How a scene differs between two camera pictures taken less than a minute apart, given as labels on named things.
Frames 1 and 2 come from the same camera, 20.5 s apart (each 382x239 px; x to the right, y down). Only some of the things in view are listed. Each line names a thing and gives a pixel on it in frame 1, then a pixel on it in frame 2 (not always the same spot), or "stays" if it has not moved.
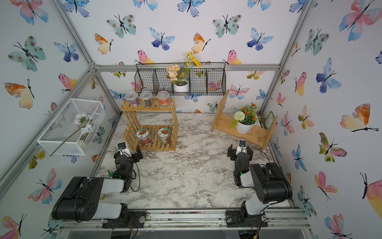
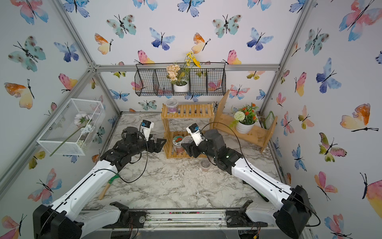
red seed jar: (163, 96) → (205, 165)
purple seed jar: (132, 96) → (172, 105)
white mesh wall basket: (75, 128) stays
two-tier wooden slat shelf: (132, 125) → (190, 117)
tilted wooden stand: (258, 135) stays
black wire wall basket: (210, 79) stays
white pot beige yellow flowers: (180, 79) stays
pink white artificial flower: (84, 121) stays
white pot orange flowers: (245, 118) stays
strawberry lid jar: (164, 136) → (187, 139)
